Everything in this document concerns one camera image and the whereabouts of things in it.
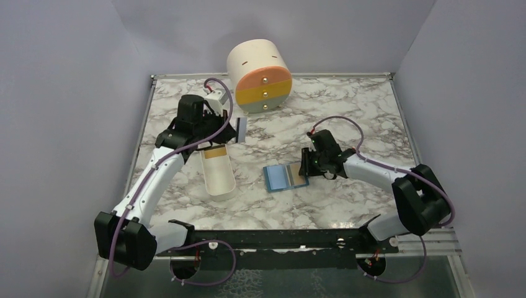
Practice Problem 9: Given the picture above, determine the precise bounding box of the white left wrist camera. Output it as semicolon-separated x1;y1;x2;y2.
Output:
204;89;228;117

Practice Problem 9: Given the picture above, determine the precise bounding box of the blue leather card holder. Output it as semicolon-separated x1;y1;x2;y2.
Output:
263;163;310;192

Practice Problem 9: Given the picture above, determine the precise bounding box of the long white card tray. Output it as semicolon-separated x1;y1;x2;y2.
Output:
200;145;236;202

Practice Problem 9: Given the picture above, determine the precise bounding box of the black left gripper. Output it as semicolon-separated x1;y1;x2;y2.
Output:
194;107;238;145

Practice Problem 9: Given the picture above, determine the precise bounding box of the gold card in tray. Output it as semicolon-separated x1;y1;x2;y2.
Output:
203;145;228;159

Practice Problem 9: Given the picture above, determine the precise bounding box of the round three-drawer mini cabinet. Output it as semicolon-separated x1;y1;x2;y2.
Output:
226;39;293;114

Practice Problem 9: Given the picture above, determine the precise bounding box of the gold credit card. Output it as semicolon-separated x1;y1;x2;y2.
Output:
287;163;308;187

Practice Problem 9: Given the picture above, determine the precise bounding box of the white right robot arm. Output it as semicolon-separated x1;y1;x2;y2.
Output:
299;130;453;253

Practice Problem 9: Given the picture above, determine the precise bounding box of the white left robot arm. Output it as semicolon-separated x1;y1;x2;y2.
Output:
94;91;236;270

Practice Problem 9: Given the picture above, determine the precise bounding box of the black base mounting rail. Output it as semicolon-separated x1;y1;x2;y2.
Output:
159;228;399;271

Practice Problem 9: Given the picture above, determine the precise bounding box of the silver magnetic stripe card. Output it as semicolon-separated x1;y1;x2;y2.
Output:
236;117;247;143

